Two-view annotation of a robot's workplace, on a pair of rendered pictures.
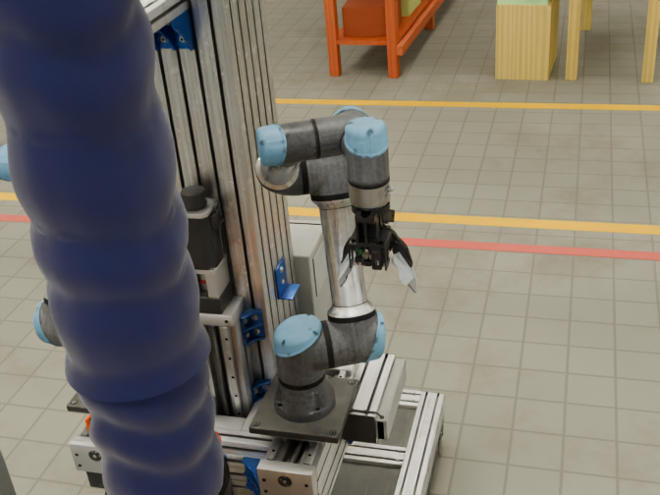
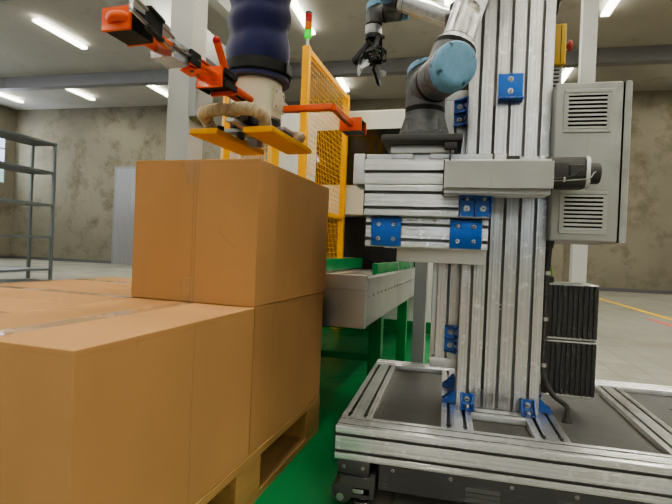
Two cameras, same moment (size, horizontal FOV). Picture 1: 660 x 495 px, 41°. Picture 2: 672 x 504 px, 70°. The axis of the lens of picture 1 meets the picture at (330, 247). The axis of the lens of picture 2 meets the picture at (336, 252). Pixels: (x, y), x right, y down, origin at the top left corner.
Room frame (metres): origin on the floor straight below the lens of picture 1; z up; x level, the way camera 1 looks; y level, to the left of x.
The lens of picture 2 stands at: (1.38, -1.31, 0.71)
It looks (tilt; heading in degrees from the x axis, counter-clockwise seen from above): 0 degrees down; 86
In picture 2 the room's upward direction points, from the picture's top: 2 degrees clockwise
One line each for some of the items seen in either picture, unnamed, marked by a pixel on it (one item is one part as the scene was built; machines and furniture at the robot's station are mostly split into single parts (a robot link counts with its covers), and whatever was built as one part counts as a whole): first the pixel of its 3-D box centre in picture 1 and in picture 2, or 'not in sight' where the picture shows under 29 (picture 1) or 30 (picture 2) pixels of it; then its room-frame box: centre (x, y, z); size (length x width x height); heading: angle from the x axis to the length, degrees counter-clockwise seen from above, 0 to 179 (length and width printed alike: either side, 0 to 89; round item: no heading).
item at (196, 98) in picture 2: not in sight; (201, 96); (0.73, 1.70, 1.62); 0.20 x 0.05 x 0.30; 69
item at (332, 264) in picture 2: not in sight; (330, 263); (1.61, 2.21, 0.60); 1.60 x 0.11 x 0.09; 69
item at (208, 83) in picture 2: not in sight; (216, 81); (1.12, 0.10, 1.18); 0.10 x 0.08 x 0.06; 158
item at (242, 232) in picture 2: not in sight; (243, 235); (1.19, 0.33, 0.74); 0.60 x 0.40 x 0.40; 69
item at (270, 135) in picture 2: not in sight; (280, 137); (1.30, 0.30, 1.08); 0.34 x 0.10 x 0.05; 68
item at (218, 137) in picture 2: not in sight; (230, 138); (1.12, 0.37, 1.08); 0.34 x 0.10 x 0.05; 68
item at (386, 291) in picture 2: not in sight; (403, 285); (2.04, 1.66, 0.50); 2.31 x 0.05 x 0.19; 69
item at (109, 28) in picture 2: not in sight; (129, 26); (0.98, -0.22, 1.18); 0.08 x 0.07 x 0.05; 68
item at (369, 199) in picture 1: (371, 192); not in sight; (1.45, -0.08, 1.74); 0.08 x 0.08 x 0.05
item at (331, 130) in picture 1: (346, 134); not in sight; (1.55, -0.05, 1.82); 0.11 x 0.11 x 0.08; 9
